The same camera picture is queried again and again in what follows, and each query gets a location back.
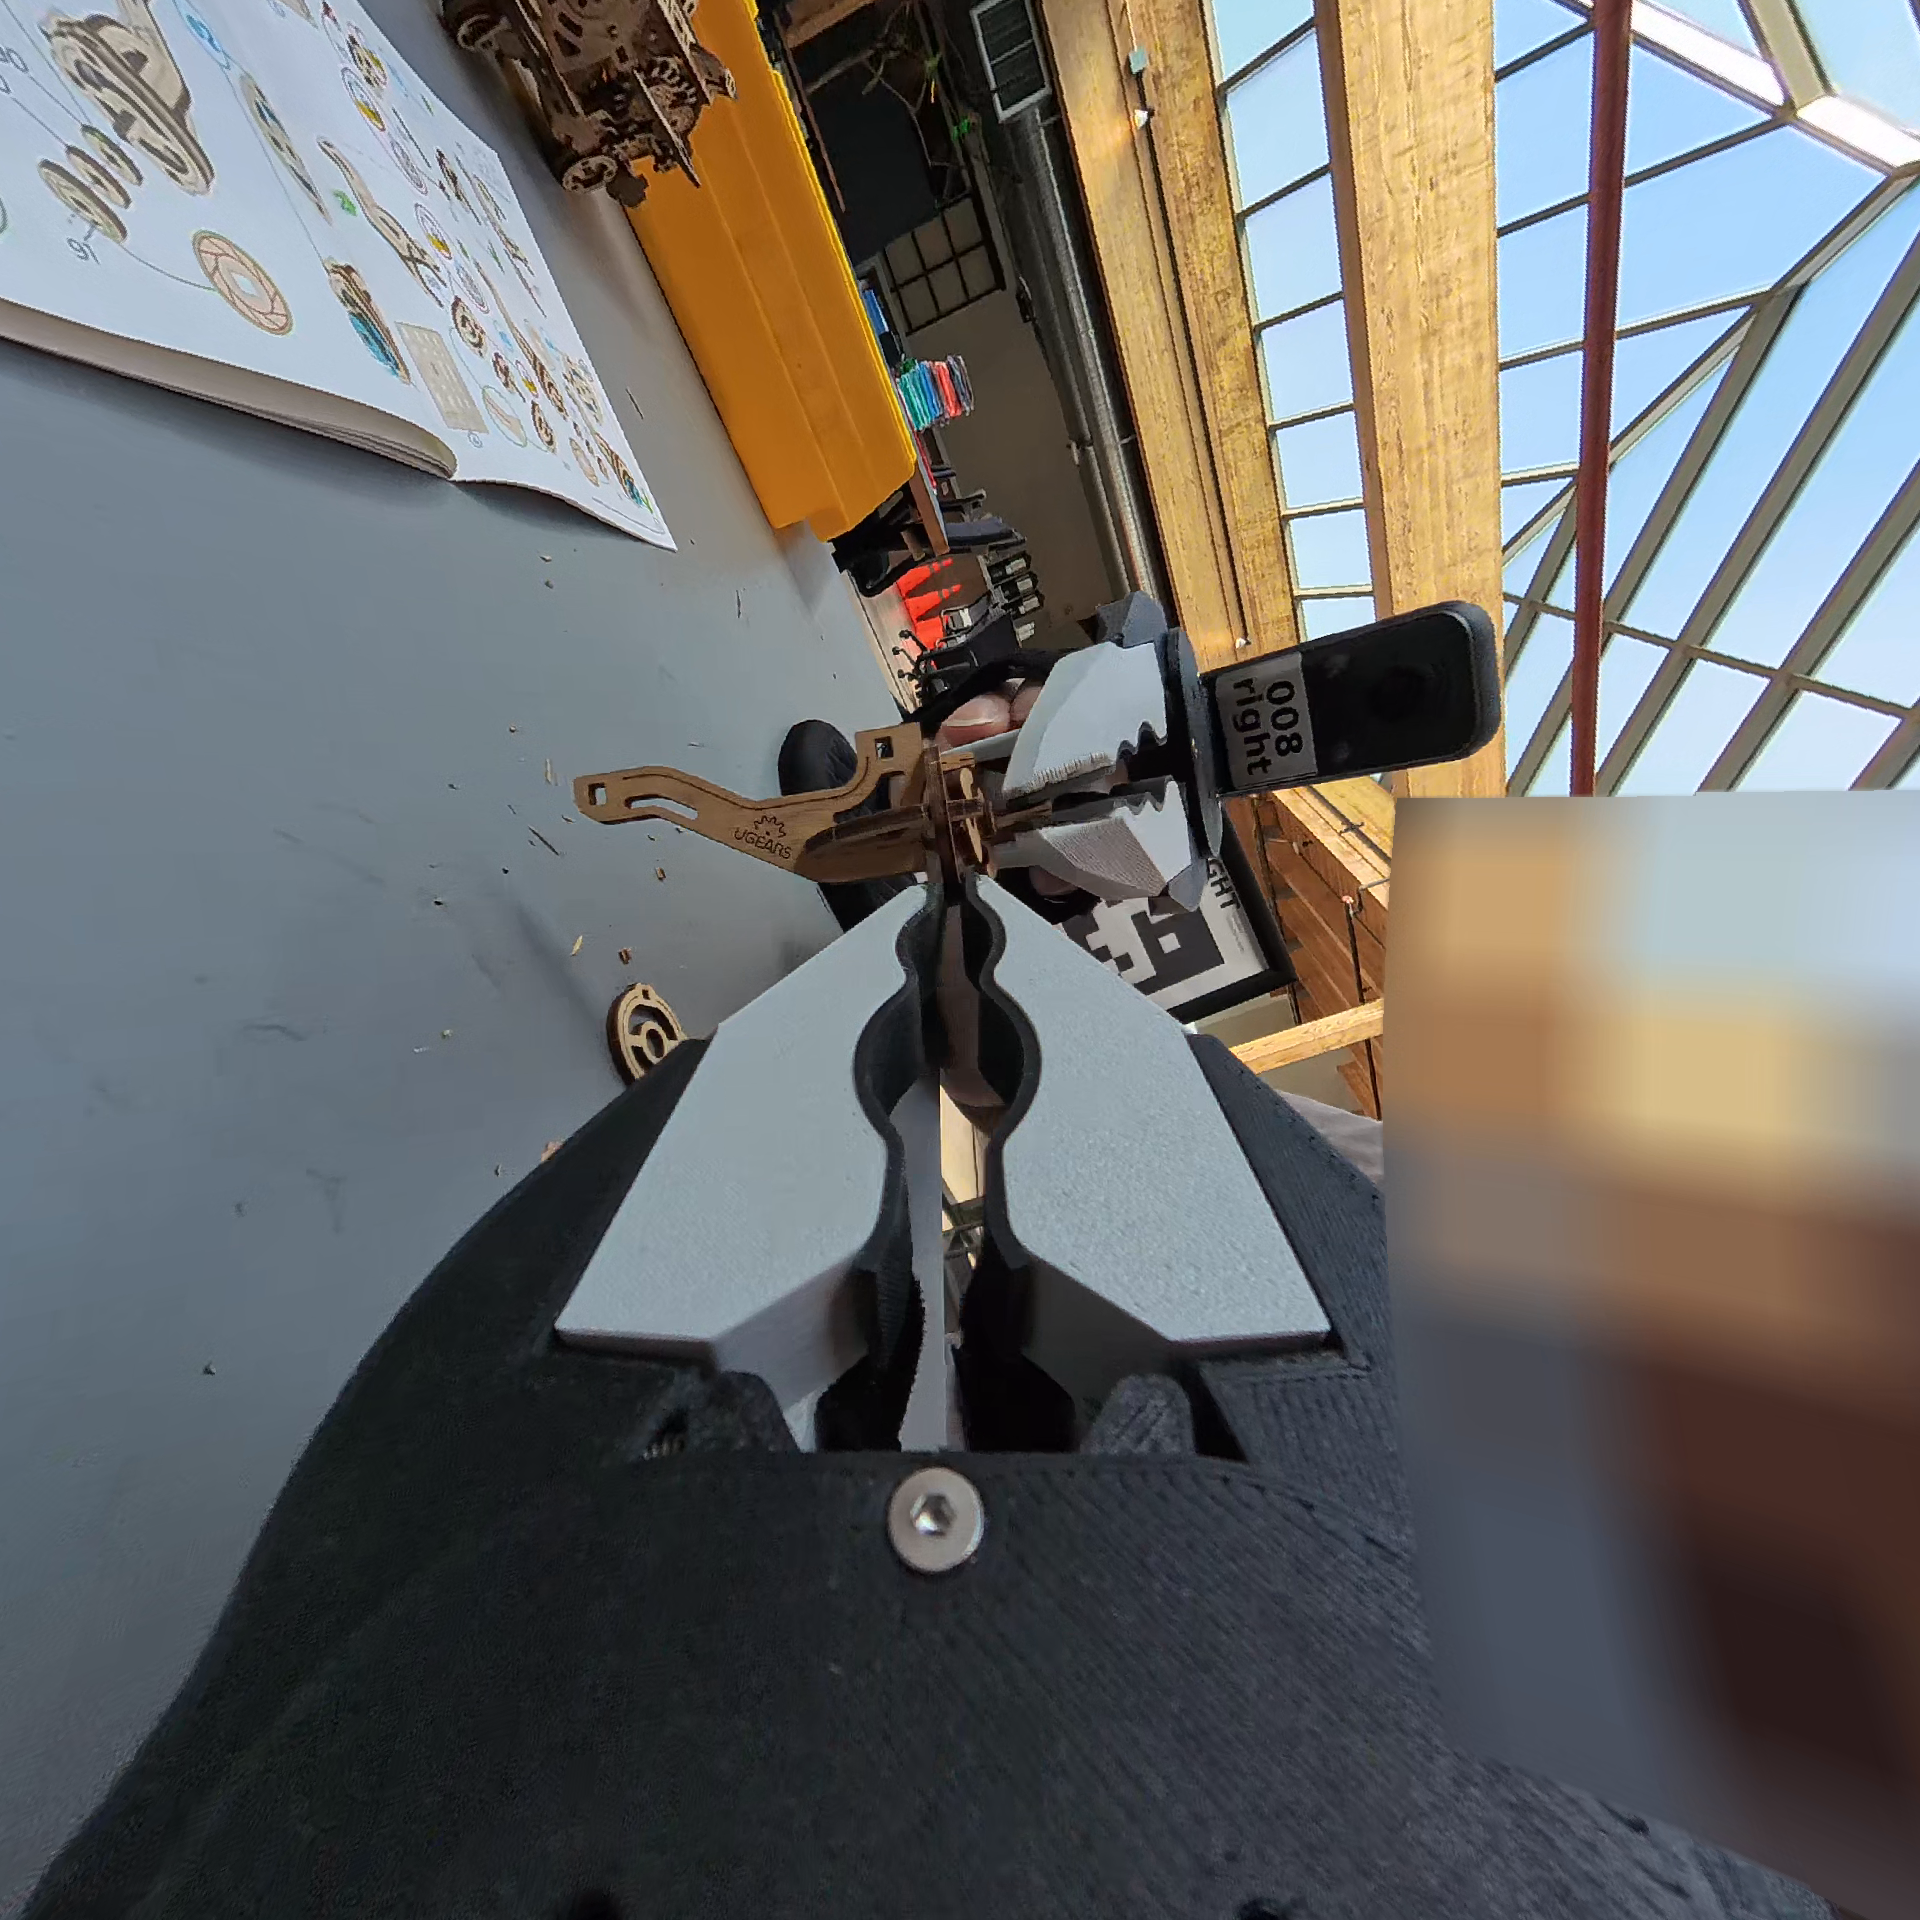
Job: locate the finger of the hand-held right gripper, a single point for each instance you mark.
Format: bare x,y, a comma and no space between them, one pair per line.
1118,863
1079,705

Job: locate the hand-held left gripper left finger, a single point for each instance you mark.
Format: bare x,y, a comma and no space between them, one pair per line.
722,1201

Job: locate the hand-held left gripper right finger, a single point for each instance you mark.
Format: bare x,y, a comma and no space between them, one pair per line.
1141,1201

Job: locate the wooden lever part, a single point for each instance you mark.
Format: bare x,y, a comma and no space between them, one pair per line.
781,833

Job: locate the wooden mechanical model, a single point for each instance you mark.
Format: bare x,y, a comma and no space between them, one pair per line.
601,90

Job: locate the person's right hand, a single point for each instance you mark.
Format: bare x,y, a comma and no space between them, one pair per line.
990,709

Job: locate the wooden pillar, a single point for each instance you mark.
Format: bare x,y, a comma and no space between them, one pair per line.
1411,375

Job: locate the stack of colourful bins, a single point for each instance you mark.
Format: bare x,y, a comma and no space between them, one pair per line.
939,399

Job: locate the red pole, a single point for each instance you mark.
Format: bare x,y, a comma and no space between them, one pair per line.
1598,375

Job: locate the yellow plastic bin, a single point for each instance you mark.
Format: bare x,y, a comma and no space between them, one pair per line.
764,300

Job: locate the white ventilation grille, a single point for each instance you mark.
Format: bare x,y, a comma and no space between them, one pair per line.
1009,53

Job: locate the instruction booklet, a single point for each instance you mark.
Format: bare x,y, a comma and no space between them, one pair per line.
300,300

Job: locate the wooden rail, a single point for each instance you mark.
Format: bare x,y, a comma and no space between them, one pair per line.
1306,1037

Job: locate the silver ventilation duct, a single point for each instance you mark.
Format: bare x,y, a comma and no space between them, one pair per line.
1073,346

